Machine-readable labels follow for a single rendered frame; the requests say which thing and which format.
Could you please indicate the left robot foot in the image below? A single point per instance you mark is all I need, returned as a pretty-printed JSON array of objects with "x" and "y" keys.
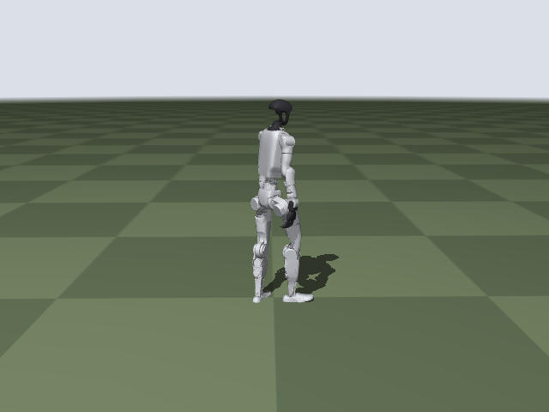
[{"x": 265, "y": 294}]

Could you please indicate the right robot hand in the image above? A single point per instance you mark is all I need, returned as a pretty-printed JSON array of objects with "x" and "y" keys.
[{"x": 291, "y": 215}]

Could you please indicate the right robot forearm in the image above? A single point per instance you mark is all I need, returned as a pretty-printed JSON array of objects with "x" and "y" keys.
[{"x": 289, "y": 183}]

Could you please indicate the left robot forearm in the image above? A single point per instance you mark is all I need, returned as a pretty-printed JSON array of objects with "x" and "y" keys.
[{"x": 262, "y": 179}]

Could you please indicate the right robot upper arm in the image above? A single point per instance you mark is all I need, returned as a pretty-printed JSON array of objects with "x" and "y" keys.
[{"x": 287, "y": 144}]

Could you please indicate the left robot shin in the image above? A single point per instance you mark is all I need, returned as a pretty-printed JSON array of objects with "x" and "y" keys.
[{"x": 259, "y": 271}]

